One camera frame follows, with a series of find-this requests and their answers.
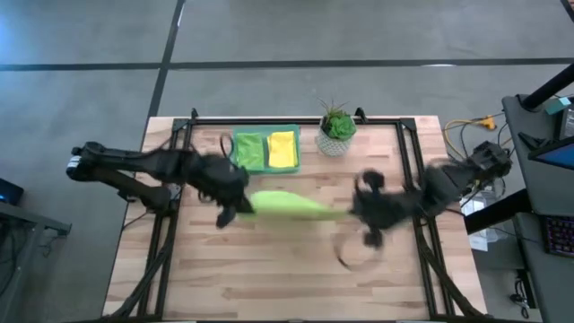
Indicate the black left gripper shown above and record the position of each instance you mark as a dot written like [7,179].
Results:
[222,177]

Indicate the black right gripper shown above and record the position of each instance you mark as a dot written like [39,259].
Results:
[385,208]

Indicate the lime green microfiber towel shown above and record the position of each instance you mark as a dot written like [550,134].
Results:
[287,206]

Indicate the yellow microfiber towel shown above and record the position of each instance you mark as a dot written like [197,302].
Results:
[282,149]

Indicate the translucent teal plastic bin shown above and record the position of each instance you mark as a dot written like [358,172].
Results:
[264,129]

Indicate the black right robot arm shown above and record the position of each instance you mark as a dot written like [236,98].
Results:
[457,177]

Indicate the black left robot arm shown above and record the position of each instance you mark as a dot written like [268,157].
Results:
[134,161]

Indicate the plant in patterned pot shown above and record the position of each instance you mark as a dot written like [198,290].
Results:
[336,130]

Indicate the white box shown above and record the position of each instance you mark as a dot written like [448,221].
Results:
[475,213]

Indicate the grey side desk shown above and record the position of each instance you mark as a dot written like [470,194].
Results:
[538,188]

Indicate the black keyboard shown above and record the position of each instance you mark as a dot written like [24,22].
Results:
[560,235]

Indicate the monitor with blue screen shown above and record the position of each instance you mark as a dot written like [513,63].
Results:
[560,157]

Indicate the grey metal cart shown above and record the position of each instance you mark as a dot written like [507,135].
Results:
[27,215]

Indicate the small teal box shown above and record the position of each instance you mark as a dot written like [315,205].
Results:
[557,106]

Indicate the black pole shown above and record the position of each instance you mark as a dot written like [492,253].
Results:
[547,89]

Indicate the blue lit device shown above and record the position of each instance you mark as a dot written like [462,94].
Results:
[9,193]

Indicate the black metal table frame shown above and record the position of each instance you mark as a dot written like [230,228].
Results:
[314,121]

